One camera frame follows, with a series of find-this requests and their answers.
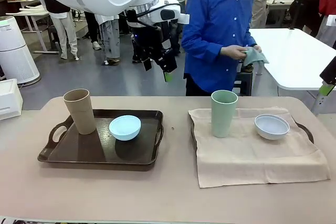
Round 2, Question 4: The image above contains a tall pale green cup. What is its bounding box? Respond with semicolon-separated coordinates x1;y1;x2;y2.
211;90;239;138

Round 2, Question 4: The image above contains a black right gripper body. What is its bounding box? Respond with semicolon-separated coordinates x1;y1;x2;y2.
319;55;336;85

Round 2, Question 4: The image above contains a white foam box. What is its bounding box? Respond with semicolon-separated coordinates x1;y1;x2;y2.
0;78;24;121

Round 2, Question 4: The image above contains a white desk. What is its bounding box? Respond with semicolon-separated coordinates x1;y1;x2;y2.
5;0;61;55

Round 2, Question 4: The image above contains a person in white trousers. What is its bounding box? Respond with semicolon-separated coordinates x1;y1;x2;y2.
43;0;80;61

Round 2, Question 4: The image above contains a teal cloth mat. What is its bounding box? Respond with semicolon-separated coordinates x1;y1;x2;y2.
241;47;270;67

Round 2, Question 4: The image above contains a person's right hand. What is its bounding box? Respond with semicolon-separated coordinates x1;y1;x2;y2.
222;45;248;61

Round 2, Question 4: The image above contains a white air purifier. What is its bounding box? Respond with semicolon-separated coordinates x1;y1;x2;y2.
0;16;41;86

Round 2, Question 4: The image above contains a person's right forearm blue sleeve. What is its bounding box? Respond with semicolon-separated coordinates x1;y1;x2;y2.
181;37;227;57

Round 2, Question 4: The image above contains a person in white coat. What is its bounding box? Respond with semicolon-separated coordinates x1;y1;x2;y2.
94;13;122;67

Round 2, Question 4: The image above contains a beige cloth mat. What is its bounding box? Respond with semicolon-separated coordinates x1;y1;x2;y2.
188;106;331;189

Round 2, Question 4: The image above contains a person's left forearm blue sleeve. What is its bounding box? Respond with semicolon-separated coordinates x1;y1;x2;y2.
245;28;258;49

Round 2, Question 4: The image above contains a person in dark jacket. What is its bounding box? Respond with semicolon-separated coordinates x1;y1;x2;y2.
288;0;322;36

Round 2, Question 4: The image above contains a dark brown handled tray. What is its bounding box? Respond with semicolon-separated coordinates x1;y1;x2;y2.
37;109;165;172

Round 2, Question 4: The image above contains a white bowl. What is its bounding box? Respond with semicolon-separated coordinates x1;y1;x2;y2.
254;114;290;141

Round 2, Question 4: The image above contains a person in black trousers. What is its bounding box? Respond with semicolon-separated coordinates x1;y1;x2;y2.
83;10;102;51

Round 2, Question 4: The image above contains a black stool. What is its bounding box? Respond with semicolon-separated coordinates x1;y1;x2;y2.
232;70;254;96

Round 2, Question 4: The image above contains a light blue bowl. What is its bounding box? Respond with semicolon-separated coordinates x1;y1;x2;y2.
108;115;142;141

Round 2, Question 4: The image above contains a person in blue shirt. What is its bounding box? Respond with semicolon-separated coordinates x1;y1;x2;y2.
181;0;263;97

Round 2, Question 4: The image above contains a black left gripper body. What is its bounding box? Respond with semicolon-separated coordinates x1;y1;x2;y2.
135;40;177;73

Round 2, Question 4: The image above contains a white table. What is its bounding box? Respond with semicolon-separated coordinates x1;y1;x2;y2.
248;28;336;116

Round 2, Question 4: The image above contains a tall brown cup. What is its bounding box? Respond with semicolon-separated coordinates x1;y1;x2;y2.
62;88;97;135

